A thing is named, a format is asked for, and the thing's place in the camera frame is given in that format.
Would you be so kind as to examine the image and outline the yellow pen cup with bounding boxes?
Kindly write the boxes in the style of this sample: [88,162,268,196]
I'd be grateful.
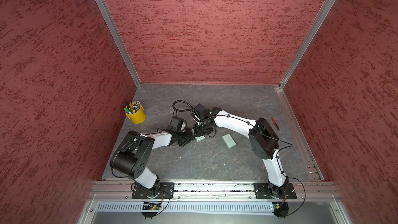
[125,105,146,124]

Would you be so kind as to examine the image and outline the aluminium corner post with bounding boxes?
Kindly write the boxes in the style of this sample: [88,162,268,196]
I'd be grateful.
[279,0,336,91]
[95,0,141,88]

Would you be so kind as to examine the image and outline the pale green lift-off lid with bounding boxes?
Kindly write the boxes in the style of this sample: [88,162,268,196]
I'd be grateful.
[222,134,236,149]

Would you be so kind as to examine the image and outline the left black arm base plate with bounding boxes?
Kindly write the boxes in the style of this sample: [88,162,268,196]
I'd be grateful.
[131,182,175,200]

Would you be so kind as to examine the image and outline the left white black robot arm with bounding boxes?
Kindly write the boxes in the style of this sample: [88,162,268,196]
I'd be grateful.
[109,128,195,199]

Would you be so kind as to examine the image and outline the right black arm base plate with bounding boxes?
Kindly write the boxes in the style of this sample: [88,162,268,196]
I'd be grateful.
[253,183,297,200]

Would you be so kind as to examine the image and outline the red marker pen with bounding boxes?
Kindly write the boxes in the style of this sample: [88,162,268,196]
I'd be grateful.
[271,117,280,130]

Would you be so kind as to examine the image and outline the right aluminium corner post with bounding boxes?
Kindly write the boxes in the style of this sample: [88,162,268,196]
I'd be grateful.
[279,0,336,91]

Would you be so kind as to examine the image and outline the pale green box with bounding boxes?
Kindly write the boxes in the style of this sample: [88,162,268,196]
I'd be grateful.
[195,136,205,142]

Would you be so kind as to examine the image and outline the left aluminium corner post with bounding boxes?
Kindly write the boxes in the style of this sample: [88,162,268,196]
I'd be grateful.
[95,0,141,88]

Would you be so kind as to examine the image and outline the pens in cup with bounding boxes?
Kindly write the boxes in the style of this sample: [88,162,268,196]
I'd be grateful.
[124,101,141,114]

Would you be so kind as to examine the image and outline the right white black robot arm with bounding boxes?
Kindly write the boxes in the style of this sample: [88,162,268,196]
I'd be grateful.
[191,104,297,200]

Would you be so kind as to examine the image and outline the front aluminium rail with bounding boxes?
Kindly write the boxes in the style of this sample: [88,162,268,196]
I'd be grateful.
[88,179,342,202]

